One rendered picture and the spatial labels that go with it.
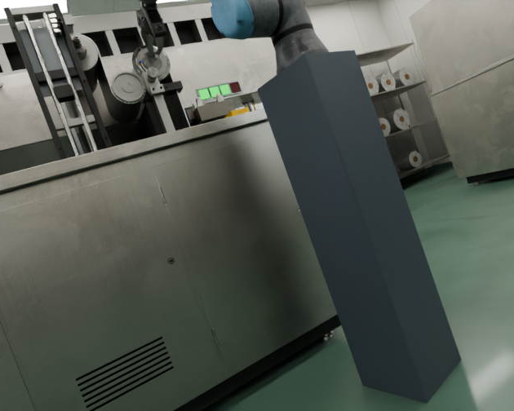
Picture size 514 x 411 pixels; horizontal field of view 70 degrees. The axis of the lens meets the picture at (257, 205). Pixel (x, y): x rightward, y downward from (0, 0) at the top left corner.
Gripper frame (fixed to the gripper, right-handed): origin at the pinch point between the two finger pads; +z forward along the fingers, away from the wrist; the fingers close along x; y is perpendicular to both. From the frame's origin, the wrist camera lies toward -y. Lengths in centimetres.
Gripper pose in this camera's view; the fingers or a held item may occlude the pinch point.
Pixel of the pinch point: (156, 54)
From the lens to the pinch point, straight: 159.3
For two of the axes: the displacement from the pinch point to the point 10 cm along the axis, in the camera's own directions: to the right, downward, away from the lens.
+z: -0.9, 6.8, 7.2
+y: -5.2, -6.5, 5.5
